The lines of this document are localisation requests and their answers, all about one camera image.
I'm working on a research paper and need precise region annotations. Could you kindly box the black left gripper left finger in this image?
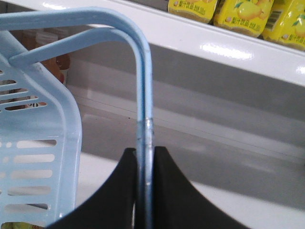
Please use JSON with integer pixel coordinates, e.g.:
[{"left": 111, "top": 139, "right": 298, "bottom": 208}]
[{"left": 47, "top": 148, "right": 137, "bottom": 229}]

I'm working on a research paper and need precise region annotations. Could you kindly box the light blue plastic shopping basket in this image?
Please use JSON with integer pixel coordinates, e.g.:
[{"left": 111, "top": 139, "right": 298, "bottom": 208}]
[{"left": 0, "top": 7, "right": 154, "bottom": 229}]

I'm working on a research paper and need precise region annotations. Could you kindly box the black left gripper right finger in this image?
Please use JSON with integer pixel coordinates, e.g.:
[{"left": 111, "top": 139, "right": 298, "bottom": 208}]
[{"left": 153, "top": 146, "right": 246, "bottom": 229}]

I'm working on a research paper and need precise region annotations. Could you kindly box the white store shelf unit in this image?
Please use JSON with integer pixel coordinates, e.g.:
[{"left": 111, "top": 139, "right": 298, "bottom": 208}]
[{"left": 0, "top": 0, "right": 305, "bottom": 229}]

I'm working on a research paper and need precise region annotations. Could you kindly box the yellow pear drink bottle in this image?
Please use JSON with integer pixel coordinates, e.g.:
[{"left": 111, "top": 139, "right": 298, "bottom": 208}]
[
  {"left": 213, "top": 0, "right": 274, "bottom": 38},
  {"left": 167, "top": 0, "right": 218, "bottom": 23}
]

